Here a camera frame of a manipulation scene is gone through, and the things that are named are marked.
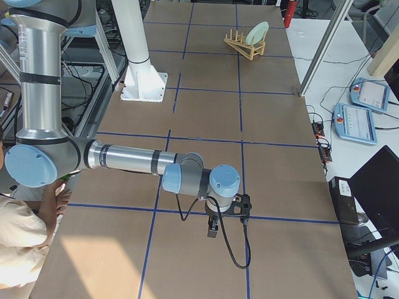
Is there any person in beige shirt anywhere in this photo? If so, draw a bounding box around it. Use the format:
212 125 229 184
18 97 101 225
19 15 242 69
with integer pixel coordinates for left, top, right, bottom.
0 130 73 289

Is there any black usb hub right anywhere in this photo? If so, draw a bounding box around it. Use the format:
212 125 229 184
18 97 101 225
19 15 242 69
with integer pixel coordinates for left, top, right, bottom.
318 143 332 163

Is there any black computer monitor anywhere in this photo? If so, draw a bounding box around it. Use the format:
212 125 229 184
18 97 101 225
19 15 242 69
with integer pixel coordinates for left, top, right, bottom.
347 145 398 259

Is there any black box with label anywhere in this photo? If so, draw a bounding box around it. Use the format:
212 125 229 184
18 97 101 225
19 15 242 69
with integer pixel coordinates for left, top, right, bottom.
329 176 358 225

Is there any aluminium frame post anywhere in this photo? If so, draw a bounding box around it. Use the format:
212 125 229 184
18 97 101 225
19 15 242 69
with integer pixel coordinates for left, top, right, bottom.
299 0 353 97

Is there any light green ceramic plate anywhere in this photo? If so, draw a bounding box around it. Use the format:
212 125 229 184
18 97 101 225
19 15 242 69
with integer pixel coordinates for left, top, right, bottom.
246 21 269 45

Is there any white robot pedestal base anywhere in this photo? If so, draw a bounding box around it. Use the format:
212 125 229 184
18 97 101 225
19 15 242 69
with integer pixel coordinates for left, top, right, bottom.
112 0 168 102

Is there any black usb hub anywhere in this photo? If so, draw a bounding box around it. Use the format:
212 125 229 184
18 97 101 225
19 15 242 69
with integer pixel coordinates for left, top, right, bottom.
312 121 325 138
318 143 332 163

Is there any black usb hub left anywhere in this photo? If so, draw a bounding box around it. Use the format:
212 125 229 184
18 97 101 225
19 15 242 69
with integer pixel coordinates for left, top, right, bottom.
312 121 325 138

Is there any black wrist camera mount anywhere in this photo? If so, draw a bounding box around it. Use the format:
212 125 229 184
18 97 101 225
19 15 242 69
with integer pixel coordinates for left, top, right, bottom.
231 194 252 219

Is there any wooden beam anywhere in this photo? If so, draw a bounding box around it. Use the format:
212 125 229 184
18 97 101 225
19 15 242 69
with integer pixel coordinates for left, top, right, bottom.
367 0 399 78

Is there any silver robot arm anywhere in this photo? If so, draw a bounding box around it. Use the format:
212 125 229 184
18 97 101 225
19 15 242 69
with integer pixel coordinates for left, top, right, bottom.
5 1 251 237

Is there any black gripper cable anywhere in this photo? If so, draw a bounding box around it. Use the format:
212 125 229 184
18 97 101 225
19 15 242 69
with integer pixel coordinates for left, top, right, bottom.
175 192 252 269

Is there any teach pendant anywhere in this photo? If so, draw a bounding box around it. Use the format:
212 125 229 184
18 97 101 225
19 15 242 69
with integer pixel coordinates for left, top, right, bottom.
333 103 377 145
350 77 390 113

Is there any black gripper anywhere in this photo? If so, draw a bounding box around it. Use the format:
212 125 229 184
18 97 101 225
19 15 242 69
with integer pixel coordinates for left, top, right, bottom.
204 202 219 238

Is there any wooden dish rack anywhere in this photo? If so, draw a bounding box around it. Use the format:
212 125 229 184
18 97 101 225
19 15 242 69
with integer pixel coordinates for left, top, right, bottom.
224 29 267 61

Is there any red fire extinguisher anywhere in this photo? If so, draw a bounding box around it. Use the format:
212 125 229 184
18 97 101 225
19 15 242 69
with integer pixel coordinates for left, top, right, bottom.
284 0 297 28

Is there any person's hand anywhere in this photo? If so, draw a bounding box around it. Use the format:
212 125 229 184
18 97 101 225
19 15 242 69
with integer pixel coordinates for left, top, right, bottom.
54 179 72 215

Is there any near teach pendant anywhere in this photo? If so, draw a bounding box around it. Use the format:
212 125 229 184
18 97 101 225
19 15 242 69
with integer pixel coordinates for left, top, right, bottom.
333 103 377 145

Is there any far teach pendant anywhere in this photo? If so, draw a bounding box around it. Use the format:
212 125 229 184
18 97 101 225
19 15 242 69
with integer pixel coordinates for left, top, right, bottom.
350 77 390 113

